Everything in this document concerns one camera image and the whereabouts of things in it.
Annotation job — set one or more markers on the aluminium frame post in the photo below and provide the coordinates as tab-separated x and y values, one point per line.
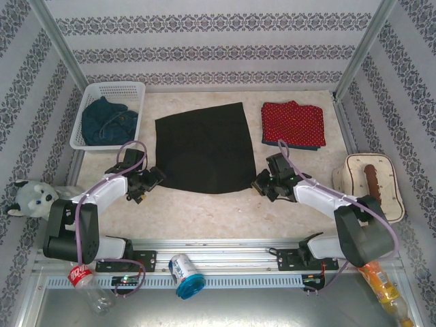
58	42
366	44

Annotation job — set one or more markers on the white plastic basket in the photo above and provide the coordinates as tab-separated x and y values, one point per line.
116	90

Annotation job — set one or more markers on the grey sheet metal shelf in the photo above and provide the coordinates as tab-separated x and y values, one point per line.
255	310

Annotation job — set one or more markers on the orange drink bottle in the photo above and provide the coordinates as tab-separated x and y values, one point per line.
378	279

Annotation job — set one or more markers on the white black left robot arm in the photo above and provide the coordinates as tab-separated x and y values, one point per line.
105	187

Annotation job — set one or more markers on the grey white husky plush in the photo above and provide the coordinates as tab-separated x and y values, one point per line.
34	197

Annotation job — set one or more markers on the blue denim skirt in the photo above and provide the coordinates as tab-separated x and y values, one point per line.
102	119

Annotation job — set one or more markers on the beige tray with brown item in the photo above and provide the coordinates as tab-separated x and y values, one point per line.
391	184

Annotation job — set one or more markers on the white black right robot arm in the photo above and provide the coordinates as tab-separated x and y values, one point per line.
316	195

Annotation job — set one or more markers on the clear bottle red label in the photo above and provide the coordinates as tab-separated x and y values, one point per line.
80	276

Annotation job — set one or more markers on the red polka dot skirt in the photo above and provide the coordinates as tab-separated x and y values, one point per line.
293	122

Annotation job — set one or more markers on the black skirt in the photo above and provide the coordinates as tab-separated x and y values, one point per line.
204	146

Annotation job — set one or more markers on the white blue drink can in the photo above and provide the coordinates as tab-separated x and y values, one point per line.
180	269

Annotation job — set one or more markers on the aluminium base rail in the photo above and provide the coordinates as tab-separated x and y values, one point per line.
221	248

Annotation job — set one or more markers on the aluminium table side rail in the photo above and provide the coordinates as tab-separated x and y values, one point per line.
345	126
76	167

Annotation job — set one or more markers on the small black controller board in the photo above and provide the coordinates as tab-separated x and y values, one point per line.
124	280
313	278

